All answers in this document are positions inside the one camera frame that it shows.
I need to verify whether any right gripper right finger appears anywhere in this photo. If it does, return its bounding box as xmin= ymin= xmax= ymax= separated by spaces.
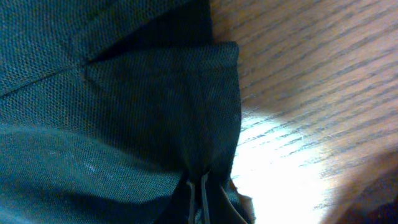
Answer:
xmin=201 ymin=174 xmax=211 ymax=224

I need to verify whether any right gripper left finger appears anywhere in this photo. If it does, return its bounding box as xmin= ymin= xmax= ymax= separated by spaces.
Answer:
xmin=187 ymin=180 xmax=195 ymax=224

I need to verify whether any black t-shirt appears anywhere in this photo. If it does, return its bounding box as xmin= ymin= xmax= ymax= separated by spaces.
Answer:
xmin=1 ymin=0 xmax=253 ymax=223

